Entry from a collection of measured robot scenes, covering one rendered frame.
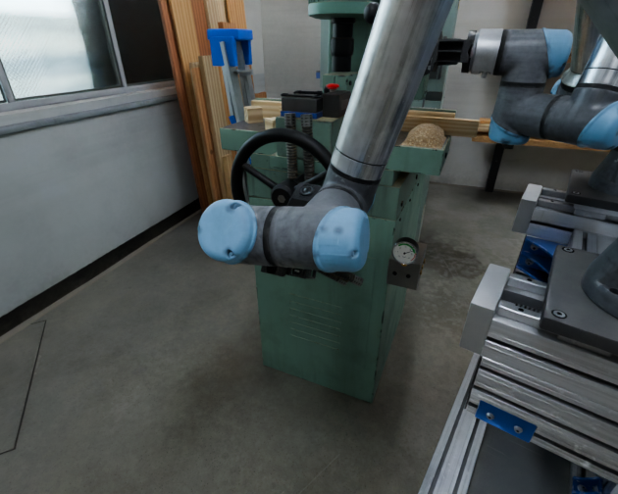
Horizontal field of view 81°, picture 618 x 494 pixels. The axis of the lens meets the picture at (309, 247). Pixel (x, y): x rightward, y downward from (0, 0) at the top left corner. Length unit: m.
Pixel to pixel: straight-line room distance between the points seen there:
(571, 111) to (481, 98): 2.59
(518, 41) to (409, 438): 1.11
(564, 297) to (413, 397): 0.95
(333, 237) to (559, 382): 0.40
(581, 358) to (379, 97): 0.43
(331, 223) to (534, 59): 0.52
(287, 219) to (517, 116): 0.52
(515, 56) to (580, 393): 0.55
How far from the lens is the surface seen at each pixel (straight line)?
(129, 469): 1.37
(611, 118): 0.74
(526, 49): 0.80
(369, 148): 0.47
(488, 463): 1.12
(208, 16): 2.72
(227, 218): 0.42
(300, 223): 0.40
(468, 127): 1.02
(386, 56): 0.46
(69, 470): 1.45
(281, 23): 3.61
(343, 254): 0.39
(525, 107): 0.79
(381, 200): 0.94
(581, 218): 1.04
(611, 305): 0.57
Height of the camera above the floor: 1.11
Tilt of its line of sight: 30 degrees down
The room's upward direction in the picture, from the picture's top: straight up
